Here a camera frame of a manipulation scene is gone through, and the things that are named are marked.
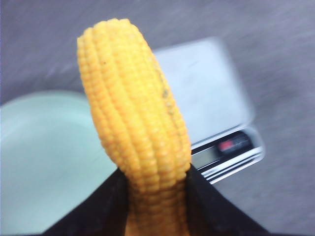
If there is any silver digital kitchen scale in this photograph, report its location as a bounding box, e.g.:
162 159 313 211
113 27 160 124
154 37 265 184

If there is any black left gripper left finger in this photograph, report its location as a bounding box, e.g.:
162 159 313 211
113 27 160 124
40 169 128 236

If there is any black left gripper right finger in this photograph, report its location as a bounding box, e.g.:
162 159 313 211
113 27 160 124
186 166 270 236

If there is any light green plate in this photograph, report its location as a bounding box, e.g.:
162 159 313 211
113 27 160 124
0 91 116 236

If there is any yellow corn cob piece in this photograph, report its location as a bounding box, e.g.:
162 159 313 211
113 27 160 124
77 18 191 236

